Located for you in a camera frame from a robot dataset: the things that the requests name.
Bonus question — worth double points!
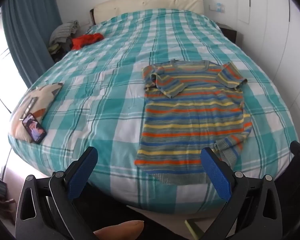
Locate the window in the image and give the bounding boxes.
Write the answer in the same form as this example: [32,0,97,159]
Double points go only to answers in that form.
[0,7,28,160]

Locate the grey striped cloth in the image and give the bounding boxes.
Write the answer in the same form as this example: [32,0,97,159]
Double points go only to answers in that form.
[49,20,80,44]

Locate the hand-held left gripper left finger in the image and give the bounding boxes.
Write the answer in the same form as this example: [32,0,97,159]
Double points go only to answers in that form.
[15,146,99,240]

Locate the dark wooden nightstand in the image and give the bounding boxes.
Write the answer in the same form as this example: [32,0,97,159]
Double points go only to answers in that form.
[219,22,237,43]

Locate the white wardrobe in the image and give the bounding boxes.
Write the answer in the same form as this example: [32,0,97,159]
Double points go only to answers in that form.
[237,0,300,115]

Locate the patterned beige pillow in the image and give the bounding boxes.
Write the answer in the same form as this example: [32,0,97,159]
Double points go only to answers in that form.
[10,82,64,142]

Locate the black smartphone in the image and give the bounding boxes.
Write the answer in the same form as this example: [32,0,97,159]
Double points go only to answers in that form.
[22,113,47,145]

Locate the white wall socket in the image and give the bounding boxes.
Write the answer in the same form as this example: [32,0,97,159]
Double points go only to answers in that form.
[209,2,225,13]

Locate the teal curtain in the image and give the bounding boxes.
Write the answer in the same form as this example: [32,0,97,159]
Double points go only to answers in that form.
[1,0,63,88]

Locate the striped knit sweater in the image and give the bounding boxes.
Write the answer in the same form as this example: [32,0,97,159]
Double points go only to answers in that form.
[134,59,253,186]

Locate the cream padded headboard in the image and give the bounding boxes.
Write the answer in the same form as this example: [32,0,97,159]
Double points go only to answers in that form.
[90,0,205,25]

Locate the green plastic piece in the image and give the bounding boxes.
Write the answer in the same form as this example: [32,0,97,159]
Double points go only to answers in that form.
[185,219,203,240]

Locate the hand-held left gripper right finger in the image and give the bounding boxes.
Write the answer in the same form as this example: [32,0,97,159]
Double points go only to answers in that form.
[200,147,284,240]

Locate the person's left hand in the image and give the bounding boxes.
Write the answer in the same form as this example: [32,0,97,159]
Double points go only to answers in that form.
[94,220,144,240]

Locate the red cloth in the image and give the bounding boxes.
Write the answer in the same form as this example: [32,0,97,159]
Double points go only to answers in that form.
[71,33,105,50]

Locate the dark clothes pile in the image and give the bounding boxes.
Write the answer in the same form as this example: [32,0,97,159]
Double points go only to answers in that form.
[49,39,73,55]

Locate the bed with teal plaid sheet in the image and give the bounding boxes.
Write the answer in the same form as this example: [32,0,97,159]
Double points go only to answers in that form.
[8,8,299,214]

